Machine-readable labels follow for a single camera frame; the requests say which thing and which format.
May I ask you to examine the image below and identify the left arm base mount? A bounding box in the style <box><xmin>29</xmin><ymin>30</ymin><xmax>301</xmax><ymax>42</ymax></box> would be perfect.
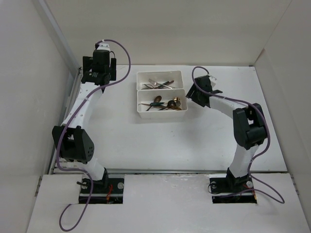
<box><xmin>77</xmin><ymin>174</ymin><xmax>125</xmax><ymax>204</ymax></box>

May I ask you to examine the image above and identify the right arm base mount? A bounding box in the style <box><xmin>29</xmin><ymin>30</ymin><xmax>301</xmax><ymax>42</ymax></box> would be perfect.
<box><xmin>208</xmin><ymin>174</ymin><xmax>257</xmax><ymax>204</ymax></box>

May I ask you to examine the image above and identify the copper thin utensil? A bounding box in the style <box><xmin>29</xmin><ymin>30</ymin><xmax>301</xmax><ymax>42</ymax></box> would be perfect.
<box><xmin>148</xmin><ymin>79</ymin><xmax>173</xmax><ymax>89</ymax></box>

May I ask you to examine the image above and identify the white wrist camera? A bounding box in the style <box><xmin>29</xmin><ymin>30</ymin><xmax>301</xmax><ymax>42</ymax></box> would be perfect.
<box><xmin>95</xmin><ymin>40</ymin><xmax>110</xmax><ymax>51</ymax></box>
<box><xmin>209</xmin><ymin>75</ymin><xmax>217</xmax><ymax>88</ymax></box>

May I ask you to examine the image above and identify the white plastic bin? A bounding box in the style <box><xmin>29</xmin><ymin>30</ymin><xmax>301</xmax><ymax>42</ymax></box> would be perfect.
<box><xmin>137</xmin><ymin>70</ymin><xmax>184</xmax><ymax>90</ymax></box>
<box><xmin>137</xmin><ymin>89</ymin><xmax>188</xmax><ymax>120</ymax></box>

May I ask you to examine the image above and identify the small gold spoon green handle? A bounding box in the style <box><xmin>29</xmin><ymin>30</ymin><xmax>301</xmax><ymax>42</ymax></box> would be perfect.
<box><xmin>172</xmin><ymin>107</ymin><xmax>182</xmax><ymax>111</ymax></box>

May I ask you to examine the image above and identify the silver spoon copper handle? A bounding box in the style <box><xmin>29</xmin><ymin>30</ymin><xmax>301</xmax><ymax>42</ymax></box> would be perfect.
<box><xmin>159</xmin><ymin>100</ymin><xmax>182</xmax><ymax>111</ymax></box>

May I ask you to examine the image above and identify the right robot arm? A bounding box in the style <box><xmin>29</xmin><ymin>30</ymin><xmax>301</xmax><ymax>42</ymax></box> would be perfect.
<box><xmin>186</xmin><ymin>75</ymin><xmax>268</xmax><ymax>194</ymax></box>

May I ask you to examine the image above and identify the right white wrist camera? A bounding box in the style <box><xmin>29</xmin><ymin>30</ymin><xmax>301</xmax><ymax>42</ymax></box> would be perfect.
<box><xmin>209</xmin><ymin>75</ymin><xmax>217</xmax><ymax>88</ymax></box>

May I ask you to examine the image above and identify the gold fork green handle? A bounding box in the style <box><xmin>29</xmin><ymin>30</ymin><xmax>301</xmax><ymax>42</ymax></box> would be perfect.
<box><xmin>155</xmin><ymin>81</ymin><xmax>172</xmax><ymax>89</ymax></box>

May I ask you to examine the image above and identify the black handled fork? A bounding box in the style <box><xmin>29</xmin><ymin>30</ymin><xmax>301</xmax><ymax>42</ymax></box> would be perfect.
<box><xmin>142</xmin><ymin>83</ymin><xmax>158</xmax><ymax>89</ymax></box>

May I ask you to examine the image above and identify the silver fork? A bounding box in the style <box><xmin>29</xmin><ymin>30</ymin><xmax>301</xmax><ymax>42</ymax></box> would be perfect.
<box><xmin>141</xmin><ymin>83</ymin><xmax>165</xmax><ymax>90</ymax></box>

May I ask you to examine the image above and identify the black measuring spoon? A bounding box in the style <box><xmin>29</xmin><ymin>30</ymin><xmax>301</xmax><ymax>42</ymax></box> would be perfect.
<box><xmin>166</xmin><ymin>100</ymin><xmax>176</xmax><ymax>109</ymax></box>

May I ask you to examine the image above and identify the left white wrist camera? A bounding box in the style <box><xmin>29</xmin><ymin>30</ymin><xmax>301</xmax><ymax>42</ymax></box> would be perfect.
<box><xmin>95</xmin><ymin>40</ymin><xmax>110</xmax><ymax>51</ymax></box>

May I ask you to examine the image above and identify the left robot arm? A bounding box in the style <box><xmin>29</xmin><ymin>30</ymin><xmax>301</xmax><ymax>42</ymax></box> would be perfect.
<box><xmin>52</xmin><ymin>49</ymin><xmax>116</xmax><ymax>193</ymax></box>

